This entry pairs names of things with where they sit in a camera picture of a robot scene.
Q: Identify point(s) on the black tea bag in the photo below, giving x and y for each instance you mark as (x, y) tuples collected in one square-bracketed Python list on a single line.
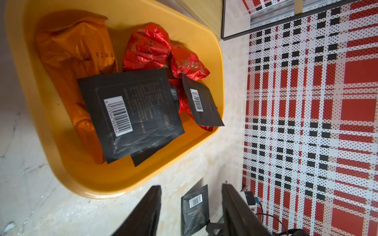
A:
[(130, 110), (201, 103), (195, 211), (145, 153)]

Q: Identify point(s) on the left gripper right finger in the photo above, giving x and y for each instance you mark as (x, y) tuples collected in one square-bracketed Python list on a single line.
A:
[(239, 220)]

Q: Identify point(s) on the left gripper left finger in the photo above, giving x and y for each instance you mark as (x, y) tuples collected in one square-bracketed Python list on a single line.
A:
[(143, 220)]

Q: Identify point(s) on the red tea bag bottom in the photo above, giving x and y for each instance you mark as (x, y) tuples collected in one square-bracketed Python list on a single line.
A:
[(183, 61)]

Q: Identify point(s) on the wooden shelf rack black frame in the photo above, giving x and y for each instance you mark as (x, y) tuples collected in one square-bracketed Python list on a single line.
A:
[(232, 19)]

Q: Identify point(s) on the orange tea bag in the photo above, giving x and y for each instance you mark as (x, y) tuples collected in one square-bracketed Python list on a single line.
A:
[(75, 44)]

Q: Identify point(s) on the red tea bag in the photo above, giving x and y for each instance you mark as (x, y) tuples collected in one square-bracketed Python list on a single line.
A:
[(148, 48), (183, 61), (182, 98)]

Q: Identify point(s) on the red tea bag top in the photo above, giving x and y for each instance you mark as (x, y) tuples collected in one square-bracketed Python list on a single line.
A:
[(148, 48)]

